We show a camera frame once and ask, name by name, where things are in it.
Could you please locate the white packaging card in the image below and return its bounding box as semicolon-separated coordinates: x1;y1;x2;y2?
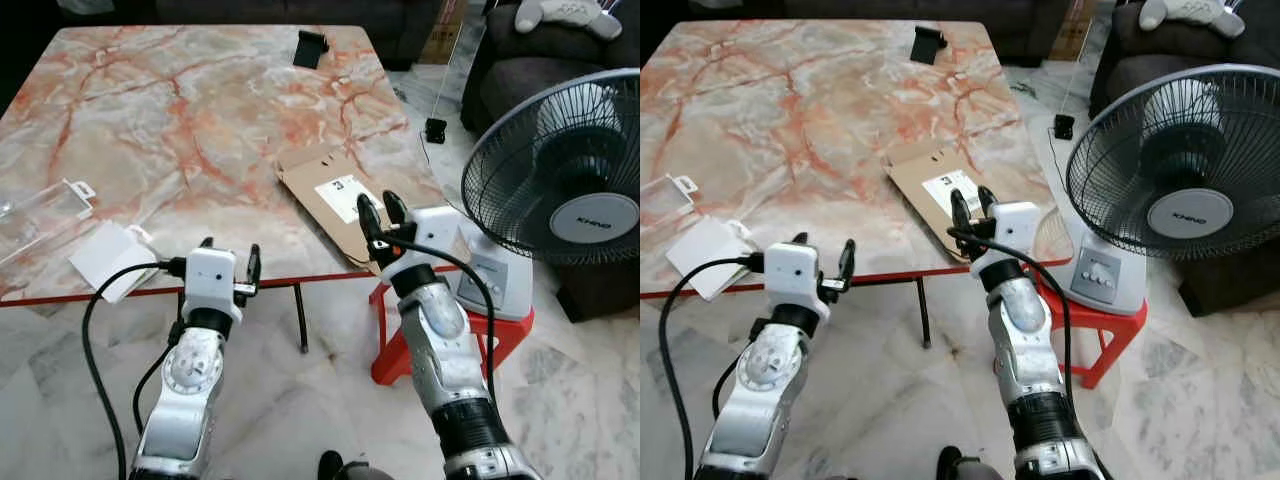
665;215;756;301
68;220;161;304

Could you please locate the flat cardboard with white label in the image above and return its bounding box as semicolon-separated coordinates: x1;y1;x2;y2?
885;138;1046;263
275;145;441;273

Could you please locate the black metal table leg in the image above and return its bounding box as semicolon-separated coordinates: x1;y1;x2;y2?
915;278;936;349
292;283;311;353

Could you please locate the red plastic stool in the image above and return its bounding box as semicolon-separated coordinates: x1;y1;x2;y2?
1030;270;1149;391
368;280;536;386

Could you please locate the clear plastic packaging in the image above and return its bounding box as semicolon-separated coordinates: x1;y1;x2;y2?
640;174;699;251
0;178;98;269

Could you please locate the black phone stand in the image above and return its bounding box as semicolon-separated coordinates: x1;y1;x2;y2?
912;26;950;67
293;30;331;71

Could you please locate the brown cardboard box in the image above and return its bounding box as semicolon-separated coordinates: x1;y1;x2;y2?
1050;0;1099;63
420;0;469;66

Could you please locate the dark long sofa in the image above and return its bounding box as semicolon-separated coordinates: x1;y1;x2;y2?
0;0;466;71

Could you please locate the dark brown armchair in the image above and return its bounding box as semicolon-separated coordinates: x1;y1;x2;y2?
462;0;641;323
1088;0;1280;319

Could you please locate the black desk fan grey base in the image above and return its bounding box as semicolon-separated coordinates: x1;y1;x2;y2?
1040;63;1280;316
455;68;641;323

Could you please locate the white game controller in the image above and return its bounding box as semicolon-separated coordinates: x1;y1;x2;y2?
1138;0;1246;39
513;0;623;41

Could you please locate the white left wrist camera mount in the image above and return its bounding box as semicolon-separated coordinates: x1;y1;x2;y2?
183;247;244;323
763;243;829;323

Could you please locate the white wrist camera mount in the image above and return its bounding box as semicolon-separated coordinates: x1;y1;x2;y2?
970;202;1043;276
763;243;829;323
383;207;463;286
183;247;244;323

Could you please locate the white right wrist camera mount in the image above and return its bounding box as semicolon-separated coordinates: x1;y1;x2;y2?
970;202;1043;276
383;207;463;286

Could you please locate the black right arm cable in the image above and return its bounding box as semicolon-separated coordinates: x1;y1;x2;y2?
372;232;499;406
948;228;1073;401

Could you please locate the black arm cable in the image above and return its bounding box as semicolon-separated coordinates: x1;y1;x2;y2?
948;228;1073;401
657;255;766;480
82;258;188;480
372;232;499;406

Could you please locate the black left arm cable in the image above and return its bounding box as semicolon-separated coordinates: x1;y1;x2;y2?
657;255;766;480
82;258;188;480

